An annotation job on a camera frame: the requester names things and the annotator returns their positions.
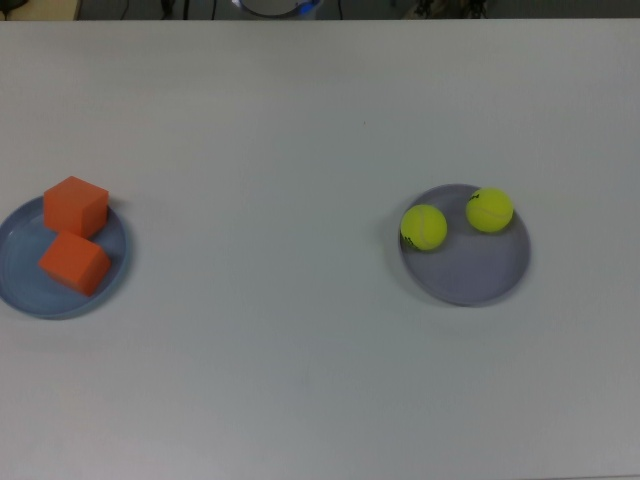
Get yellow tennis ball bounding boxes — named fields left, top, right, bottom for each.
left=400, top=203, right=448, bottom=252
left=465, top=187, right=515, bottom=234

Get orange cube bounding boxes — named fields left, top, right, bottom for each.
left=38, top=229, right=113, bottom=298
left=43, top=175, right=111, bottom=239

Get purple plate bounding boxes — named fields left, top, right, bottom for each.
left=398, top=183, right=532, bottom=307

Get blue plate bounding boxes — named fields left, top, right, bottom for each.
left=0, top=194, right=135, bottom=321

